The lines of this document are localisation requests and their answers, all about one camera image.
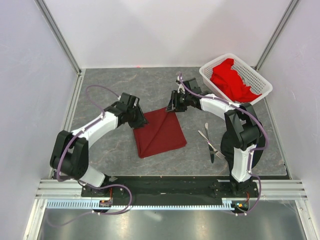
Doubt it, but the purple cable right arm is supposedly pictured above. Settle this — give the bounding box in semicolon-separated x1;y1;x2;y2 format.
176;72;270;217

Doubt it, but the silver fork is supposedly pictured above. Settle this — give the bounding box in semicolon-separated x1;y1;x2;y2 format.
198;130;225;159

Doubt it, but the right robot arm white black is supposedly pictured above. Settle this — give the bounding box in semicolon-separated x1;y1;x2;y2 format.
166;76;268;197

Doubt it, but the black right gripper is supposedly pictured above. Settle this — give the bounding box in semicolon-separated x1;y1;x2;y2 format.
165;90;191;113

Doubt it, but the silver knife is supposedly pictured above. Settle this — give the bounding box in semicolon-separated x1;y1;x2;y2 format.
204;122;215;164

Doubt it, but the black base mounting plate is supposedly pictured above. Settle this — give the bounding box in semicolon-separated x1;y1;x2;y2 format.
80;176;259;200

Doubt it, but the bright red cloth in basket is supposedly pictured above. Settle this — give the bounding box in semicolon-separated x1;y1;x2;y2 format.
210;58;261;103

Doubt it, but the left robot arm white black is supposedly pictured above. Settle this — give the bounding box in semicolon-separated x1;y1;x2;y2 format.
50;92;148;197

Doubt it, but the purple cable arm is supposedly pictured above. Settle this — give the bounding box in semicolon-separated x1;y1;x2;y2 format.
176;72;270;217
46;85;133;228

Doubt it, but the dark red cloth napkin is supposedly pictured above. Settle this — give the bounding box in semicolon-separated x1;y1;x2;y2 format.
133;107;187;159

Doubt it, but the blue-white cable duct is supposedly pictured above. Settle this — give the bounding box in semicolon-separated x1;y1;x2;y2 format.
46;198;237;211

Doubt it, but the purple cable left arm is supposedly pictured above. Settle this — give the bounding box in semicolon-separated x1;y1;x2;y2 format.
46;85;133;228

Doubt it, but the white plastic basket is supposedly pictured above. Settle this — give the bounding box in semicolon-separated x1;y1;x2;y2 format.
199;53;273;105

